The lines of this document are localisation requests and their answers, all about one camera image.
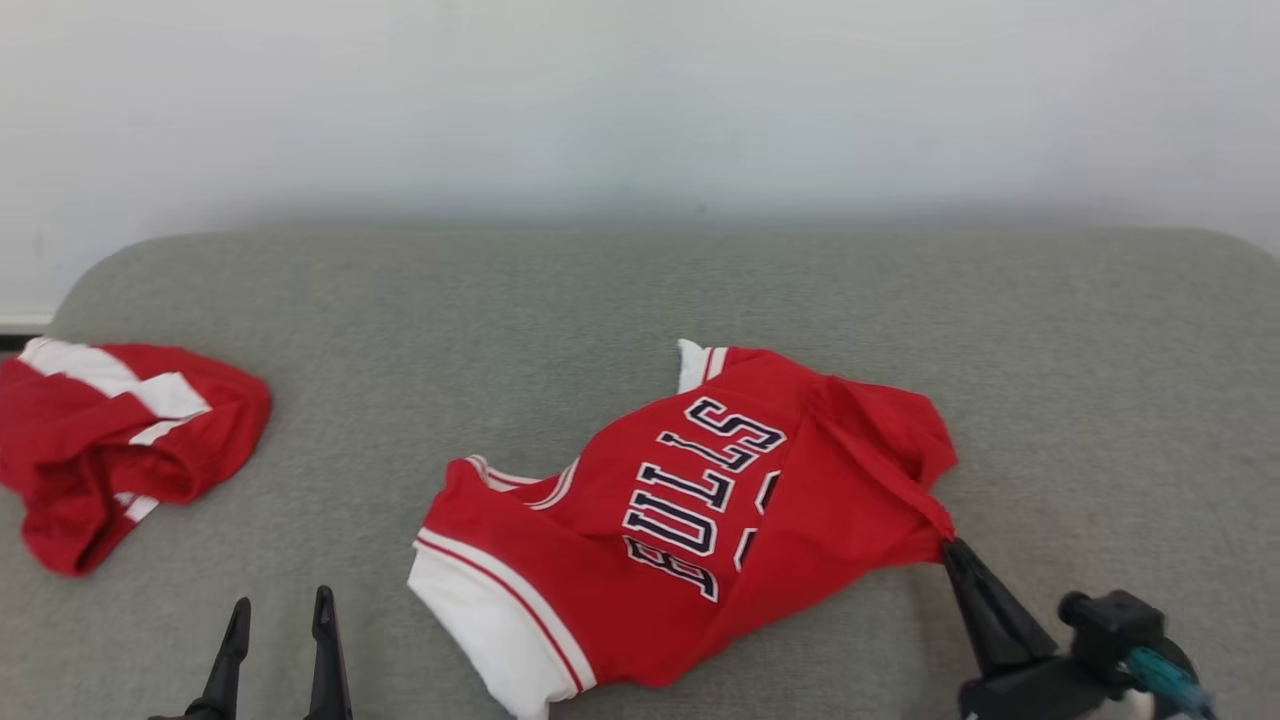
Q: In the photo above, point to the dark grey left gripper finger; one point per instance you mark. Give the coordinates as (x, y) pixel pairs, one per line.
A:
(328, 670)
(228, 670)

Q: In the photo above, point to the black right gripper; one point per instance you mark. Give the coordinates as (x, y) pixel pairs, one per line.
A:
(1040, 695)

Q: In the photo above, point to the red shorts with white stripes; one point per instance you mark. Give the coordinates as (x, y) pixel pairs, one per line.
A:
(100, 470)

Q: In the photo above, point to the red Bulls basketball jersey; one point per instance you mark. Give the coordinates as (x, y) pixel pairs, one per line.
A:
(640, 560)

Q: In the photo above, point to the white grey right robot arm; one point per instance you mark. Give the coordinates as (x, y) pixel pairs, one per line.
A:
(1140, 710)

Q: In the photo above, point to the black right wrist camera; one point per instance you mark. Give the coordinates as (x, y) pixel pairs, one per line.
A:
(1110, 630)

